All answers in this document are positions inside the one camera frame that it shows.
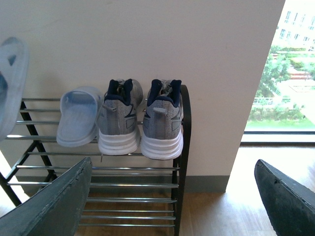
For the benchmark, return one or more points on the grey knit sneaker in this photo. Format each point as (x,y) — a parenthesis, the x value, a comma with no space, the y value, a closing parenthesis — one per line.
(162,137)
(117,118)

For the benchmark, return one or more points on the black metal shoe rack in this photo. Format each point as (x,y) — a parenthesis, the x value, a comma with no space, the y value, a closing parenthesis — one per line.
(128,193)

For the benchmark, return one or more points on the light blue slide sandal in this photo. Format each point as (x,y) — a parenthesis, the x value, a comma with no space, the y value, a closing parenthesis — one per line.
(14,63)
(79,109)

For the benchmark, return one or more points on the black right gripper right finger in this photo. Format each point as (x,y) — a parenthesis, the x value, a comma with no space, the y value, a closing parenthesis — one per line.
(290,206)

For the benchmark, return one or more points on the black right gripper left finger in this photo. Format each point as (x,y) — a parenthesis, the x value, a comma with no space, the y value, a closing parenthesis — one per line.
(56,209)

